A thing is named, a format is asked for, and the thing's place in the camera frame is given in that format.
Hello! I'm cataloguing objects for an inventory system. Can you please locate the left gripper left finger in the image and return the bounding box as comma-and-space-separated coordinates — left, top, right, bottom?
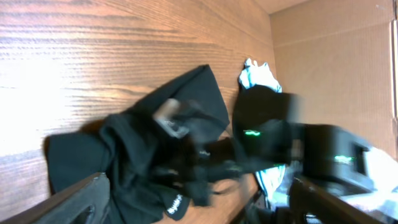
1, 172, 110, 224

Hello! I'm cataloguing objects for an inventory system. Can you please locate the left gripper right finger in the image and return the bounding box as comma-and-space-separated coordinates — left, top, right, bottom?
289, 177, 384, 224

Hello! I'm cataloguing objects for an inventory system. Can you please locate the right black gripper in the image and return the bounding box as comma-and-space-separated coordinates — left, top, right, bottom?
152, 98, 243, 193

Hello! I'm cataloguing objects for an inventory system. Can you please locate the black t-shirt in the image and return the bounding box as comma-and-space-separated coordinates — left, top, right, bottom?
47, 65, 229, 224

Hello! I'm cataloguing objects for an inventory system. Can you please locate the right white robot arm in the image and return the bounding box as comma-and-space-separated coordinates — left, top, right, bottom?
150, 85, 397, 203

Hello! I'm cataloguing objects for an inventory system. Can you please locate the light blue printed t-shirt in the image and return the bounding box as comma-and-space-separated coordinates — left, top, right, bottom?
238, 58, 285, 210

